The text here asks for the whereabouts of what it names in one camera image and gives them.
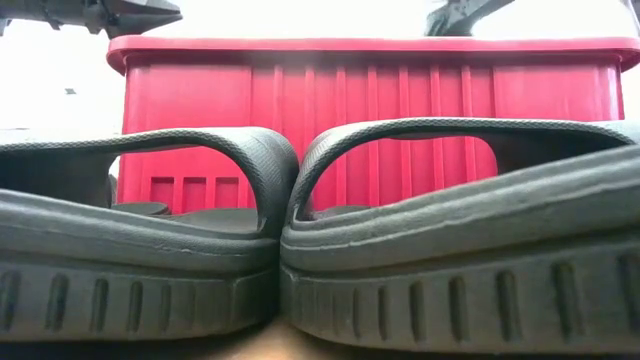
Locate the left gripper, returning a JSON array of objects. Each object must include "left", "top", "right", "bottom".
[{"left": 0, "top": 0, "right": 184, "bottom": 40}]

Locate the black strap slide sandal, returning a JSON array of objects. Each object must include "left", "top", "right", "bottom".
[
  {"left": 0, "top": 125, "right": 300, "bottom": 344},
  {"left": 278, "top": 116, "right": 640, "bottom": 357}
]

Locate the red plastic bin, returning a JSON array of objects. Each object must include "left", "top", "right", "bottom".
[{"left": 105, "top": 34, "right": 640, "bottom": 214}]

